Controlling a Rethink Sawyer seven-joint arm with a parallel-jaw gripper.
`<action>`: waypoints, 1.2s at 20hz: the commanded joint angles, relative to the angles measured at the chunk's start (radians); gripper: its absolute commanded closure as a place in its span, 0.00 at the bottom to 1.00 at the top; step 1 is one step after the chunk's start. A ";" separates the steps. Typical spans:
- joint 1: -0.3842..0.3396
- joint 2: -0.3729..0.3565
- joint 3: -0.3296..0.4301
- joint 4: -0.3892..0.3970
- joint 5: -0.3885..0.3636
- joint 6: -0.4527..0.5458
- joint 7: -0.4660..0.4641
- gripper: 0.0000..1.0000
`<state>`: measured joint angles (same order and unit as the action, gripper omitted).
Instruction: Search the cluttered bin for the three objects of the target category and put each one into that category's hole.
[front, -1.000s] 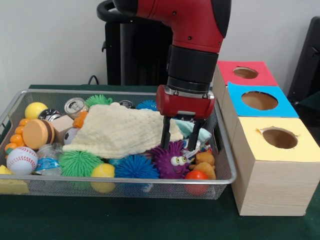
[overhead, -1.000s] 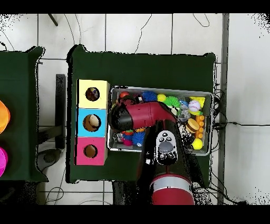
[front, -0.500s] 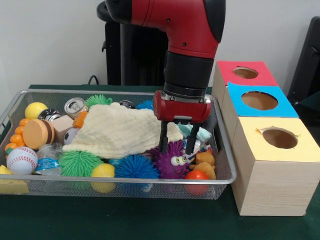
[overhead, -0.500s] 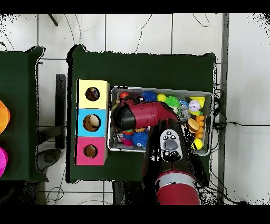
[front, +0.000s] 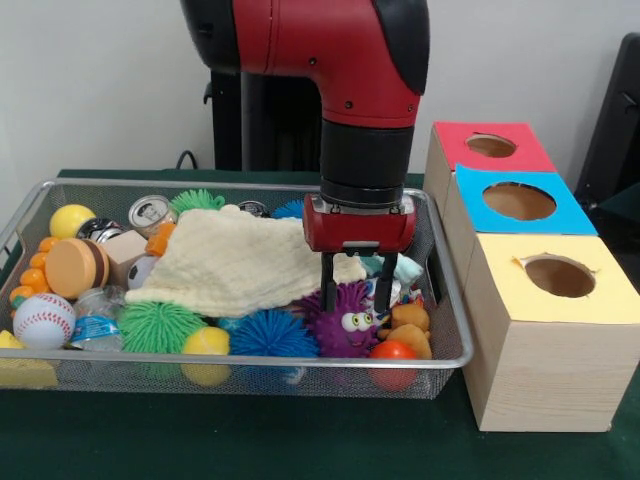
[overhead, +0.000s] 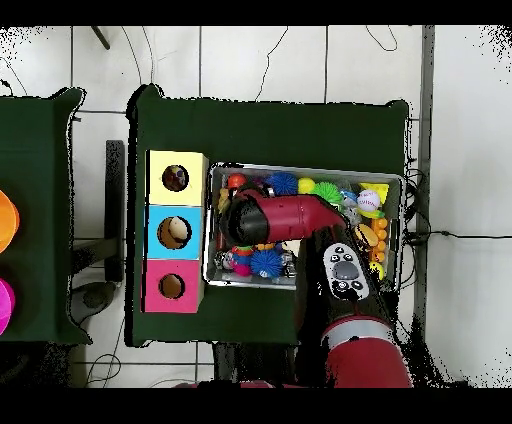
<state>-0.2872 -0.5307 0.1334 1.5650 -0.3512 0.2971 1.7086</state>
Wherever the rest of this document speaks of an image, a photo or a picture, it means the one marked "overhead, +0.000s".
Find colourful patterned cloth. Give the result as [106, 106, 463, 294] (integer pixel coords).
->
[162, 165, 189, 192]

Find silver mesh bin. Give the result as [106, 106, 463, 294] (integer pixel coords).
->
[202, 161, 405, 296]

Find wooden box with three holes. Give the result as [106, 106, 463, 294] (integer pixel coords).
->
[141, 149, 210, 314]

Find blue spiky rubber ball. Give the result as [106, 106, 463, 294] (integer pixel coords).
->
[250, 247, 285, 279]
[266, 171, 299, 196]

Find green spiky rubber ball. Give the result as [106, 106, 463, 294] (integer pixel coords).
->
[311, 181, 344, 205]

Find dark green table cloth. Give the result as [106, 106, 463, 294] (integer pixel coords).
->
[125, 84, 411, 347]

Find round wooden burger toy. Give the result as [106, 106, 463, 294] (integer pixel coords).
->
[353, 223, 379, 252]

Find white baseball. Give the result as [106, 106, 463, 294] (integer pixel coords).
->
[356, 189, 381, 212]

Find green cloth side table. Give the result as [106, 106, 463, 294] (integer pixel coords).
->
[0, 87, 91, 345]

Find black rod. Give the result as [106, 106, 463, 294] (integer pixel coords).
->
[90, 25, 111, 50]

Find orange round object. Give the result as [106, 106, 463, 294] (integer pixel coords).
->
[0, 189, 21, 254]

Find pink round object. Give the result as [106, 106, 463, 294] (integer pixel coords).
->
[0, 277, 16, 335]

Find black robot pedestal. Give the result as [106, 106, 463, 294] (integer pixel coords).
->
[211, 341, 299, 388]

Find black floor cable with plug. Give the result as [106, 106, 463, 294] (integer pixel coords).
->
[403, 229, 512, 245]

